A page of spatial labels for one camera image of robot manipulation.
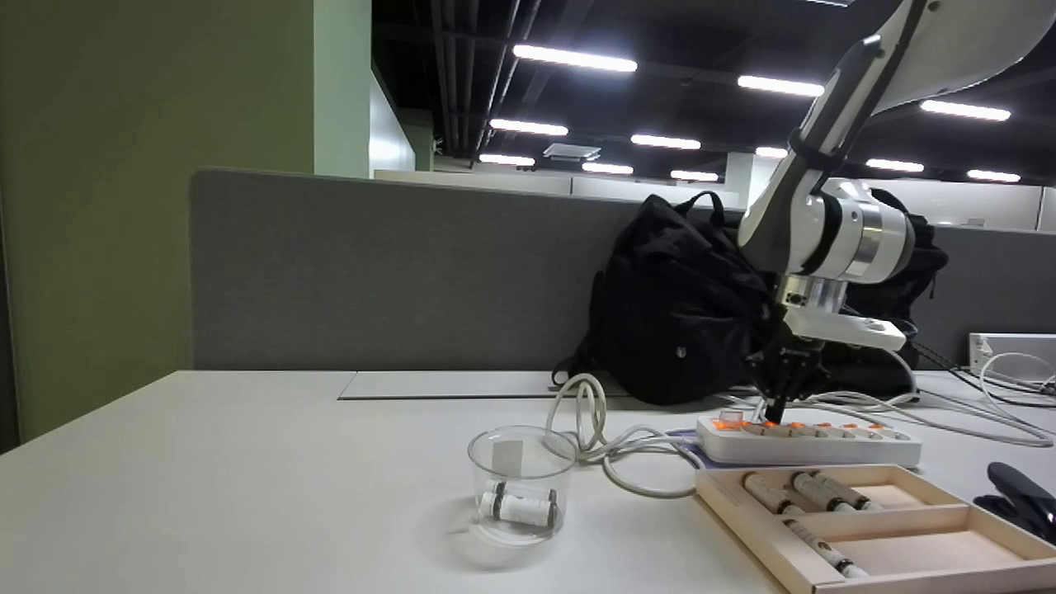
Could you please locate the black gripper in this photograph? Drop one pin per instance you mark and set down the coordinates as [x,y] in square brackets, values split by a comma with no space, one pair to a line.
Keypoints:
[782,365]

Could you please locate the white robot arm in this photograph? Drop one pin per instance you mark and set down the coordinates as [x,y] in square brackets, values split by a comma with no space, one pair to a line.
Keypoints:
[817,228]

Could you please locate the white power strip orange switches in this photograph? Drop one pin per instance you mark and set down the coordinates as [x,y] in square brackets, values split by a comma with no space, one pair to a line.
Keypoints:
[746,440]

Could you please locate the white battery far left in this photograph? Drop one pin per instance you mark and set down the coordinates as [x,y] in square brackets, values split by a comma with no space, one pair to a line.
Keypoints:
[769,492]

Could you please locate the white battery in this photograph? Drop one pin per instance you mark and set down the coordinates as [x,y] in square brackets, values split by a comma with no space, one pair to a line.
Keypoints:
[819,492]
[856,501]
[837,558]
[769,492]

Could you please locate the white battery middle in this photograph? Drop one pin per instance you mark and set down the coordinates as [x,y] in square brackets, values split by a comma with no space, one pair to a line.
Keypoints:
[819,492]

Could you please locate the white battery right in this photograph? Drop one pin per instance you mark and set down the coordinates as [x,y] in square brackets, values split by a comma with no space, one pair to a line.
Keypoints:
[856,501]

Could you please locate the black backpack left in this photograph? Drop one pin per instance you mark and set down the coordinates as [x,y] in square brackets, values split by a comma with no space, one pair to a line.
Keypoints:
[674,311]

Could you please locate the white battery front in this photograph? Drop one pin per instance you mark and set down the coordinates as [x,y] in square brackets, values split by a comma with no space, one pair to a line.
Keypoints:
[837,558]

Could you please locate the wooden tray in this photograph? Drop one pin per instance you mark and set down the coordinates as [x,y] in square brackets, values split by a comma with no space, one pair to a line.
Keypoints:
[915,535]

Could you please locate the white box device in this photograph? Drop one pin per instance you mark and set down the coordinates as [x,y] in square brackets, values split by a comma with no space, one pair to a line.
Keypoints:
[1010,355]

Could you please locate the black stapler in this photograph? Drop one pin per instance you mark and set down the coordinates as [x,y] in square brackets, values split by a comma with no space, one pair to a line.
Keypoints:
[1021,501]

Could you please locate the white cylinder in cup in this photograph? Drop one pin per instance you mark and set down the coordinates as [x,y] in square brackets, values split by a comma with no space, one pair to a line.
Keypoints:
[526,511]

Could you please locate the grey desk divider panel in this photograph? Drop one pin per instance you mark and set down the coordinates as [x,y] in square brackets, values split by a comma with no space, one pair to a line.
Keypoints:
[304,271]

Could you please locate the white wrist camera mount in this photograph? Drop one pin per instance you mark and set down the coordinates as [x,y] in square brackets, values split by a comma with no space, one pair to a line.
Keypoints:
[817,311]

